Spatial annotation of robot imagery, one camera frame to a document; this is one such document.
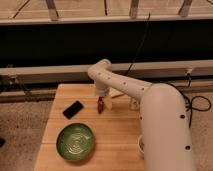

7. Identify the white plastic bottle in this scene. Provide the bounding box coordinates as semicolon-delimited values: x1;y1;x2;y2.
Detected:
129;98;140;110

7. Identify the black smartphone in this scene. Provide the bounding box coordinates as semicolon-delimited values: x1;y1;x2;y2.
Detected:
63;101;83;119

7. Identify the white sponge block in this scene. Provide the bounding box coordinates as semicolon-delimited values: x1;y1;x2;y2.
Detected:
109;88;123;98

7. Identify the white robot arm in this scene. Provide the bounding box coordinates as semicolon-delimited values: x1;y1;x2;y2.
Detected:
88;59;196;171

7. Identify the black hanging cable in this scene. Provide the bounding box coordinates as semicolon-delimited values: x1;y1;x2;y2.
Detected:
122;12;152;77

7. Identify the wooden cutting board table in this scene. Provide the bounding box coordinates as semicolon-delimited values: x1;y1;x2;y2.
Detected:
34;84;144;171

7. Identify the green ceramic bowl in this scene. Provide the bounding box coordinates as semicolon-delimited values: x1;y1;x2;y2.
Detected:
56;123;95;162

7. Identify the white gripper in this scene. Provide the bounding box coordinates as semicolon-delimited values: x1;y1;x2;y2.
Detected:
95;81;112;110

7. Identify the white cup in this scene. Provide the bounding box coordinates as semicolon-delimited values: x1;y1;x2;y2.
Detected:
137;135;144;159

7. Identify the black floor cable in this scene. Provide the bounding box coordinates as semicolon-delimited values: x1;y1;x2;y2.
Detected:
166;71;213;129

